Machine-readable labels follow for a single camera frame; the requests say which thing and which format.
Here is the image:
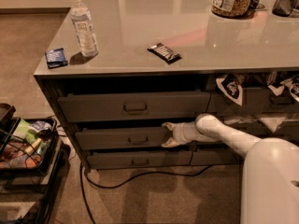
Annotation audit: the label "dark chocolate bar wrapper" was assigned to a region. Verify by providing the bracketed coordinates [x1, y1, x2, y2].
[148, 43, 181, 63]

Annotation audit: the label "grey drawer cabinet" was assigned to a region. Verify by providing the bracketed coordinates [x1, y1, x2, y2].
[35, 0, 299, 169]

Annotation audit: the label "black and white chip bag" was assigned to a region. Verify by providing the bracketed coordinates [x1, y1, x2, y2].
[216, 74, 243, 105]

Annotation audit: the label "clear plastic water bottle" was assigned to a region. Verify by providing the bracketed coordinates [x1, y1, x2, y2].
[70, 0, 99, 58]

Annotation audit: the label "clear plastic bags in drawer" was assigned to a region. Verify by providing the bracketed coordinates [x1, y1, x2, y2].
[222, 113, 299, 133]

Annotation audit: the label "dark glass pitcher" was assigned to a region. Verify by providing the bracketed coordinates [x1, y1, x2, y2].
[272, 0, 298, 17]

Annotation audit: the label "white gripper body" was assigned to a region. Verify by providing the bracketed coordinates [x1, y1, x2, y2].
[172, 123, 190, 145]

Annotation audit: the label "green snack bag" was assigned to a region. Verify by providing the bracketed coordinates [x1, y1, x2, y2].
[11, 119, 52, 145]

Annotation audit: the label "large jar of nuts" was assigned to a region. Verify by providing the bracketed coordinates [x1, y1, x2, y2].
[211, 0, 250, 18]

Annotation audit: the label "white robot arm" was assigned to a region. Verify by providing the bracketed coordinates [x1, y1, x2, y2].
[163, 114, 299, 224]

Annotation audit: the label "black wire rack cart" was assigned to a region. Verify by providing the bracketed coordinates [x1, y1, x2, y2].
[0, 103, 71, 224]

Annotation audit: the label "blue snack packet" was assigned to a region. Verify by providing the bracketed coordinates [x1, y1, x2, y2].
[45, 48, 68, 69]

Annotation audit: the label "black power cable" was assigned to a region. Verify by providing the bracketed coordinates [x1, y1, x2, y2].
[78, 161, 216, 224]

